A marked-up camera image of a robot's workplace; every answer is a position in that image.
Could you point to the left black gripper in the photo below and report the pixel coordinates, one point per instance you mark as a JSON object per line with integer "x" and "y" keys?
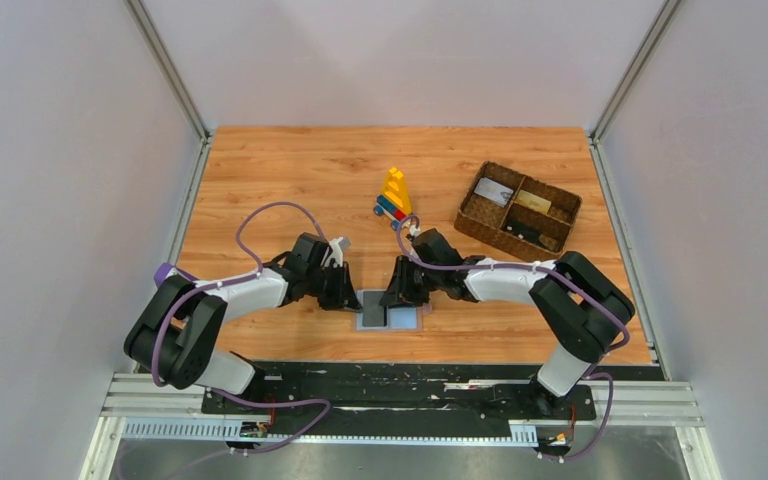
{"x": 334, "y": 284}

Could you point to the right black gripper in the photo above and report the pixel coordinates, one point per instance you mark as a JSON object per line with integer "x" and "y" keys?
{"x": 404, "y": 281}

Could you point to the pink card holder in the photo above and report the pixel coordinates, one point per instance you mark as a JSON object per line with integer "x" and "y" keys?
{"x": 399, "y": 318}

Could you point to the grey credit card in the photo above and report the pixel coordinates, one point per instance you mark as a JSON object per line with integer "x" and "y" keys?
{"x": 373, "y": 315}

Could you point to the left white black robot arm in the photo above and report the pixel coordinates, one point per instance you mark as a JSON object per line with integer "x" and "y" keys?
{"x": 177, "y": 332}

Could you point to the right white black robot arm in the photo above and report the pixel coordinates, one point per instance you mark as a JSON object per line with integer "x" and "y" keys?
{"x": 586, "y": 312}

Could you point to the white card in basket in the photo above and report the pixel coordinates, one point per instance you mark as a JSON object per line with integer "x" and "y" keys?
{"x": 493, "y": 191}

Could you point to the black card in basket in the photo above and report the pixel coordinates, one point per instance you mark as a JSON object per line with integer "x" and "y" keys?
{"x": 523, "y": 231}

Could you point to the gold card in basket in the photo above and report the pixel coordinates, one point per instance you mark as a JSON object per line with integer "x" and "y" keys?
{"x": 533, "y": 202}

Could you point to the purple box with card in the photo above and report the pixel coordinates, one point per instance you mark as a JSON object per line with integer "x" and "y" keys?
{"x": 166, "y": 270}

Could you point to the colourful toy block car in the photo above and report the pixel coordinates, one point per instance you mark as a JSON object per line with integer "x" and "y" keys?
{"x": 393, "y": 202}

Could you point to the woven brown divided basket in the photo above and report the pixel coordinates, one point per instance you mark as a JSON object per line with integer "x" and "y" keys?
{"x": 482, "y": 220}

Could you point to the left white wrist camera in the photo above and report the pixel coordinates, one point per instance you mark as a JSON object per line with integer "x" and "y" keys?
{"x": 336, "y": 252}

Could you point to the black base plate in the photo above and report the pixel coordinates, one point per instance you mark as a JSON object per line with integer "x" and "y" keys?
{"x": 420, "y": 399}

